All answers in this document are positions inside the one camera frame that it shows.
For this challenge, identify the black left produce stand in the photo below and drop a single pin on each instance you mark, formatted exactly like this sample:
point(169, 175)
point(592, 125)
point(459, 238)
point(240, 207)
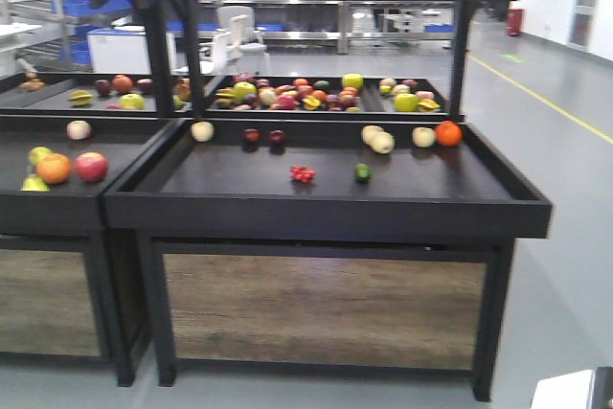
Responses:
point(71, 284)

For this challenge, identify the pale pear right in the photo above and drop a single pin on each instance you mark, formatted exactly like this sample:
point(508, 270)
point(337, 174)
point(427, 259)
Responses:
point(424, 137)

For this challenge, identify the big green apple left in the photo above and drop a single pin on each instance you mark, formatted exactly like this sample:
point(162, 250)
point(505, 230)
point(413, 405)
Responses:
point(243, 88)

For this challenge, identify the pale pear centre front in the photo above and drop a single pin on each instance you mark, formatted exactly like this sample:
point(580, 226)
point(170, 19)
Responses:
point(382, 143)

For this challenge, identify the dark produce display stand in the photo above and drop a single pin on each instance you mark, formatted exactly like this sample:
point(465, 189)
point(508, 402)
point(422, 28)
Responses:
point(405, 274)

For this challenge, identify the dark red plum left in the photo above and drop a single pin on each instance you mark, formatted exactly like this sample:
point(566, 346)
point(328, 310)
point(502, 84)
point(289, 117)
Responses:
point(251, 135)

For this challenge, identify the dark red plum right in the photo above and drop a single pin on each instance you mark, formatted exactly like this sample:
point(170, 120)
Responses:
point(276, 137)

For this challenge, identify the pale pear centre back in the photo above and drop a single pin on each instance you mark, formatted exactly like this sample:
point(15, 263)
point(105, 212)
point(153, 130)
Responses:
point(369, 131)

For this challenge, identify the big green apple right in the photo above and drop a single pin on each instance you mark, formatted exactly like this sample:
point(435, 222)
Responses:
point(406, 102)

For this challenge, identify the big green apple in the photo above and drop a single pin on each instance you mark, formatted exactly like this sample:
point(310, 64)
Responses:
point(243, 88)
point(406, 102)

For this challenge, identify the small green lime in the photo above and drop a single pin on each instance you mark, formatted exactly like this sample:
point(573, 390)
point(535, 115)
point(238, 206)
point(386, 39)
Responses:
point(362, 173)

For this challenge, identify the red cherry tomato bunch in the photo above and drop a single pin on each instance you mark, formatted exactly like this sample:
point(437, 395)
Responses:
point(302, 174)

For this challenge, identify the dark red plum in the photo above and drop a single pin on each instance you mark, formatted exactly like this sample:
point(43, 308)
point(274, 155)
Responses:
point(251, 135)
point(276, 137)

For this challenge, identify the yellow green apple back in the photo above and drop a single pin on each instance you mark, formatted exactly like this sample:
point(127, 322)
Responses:
point(352, 80)

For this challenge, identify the orange tangerine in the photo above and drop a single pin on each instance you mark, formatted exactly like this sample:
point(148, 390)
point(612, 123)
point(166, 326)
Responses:
point(448, 134)

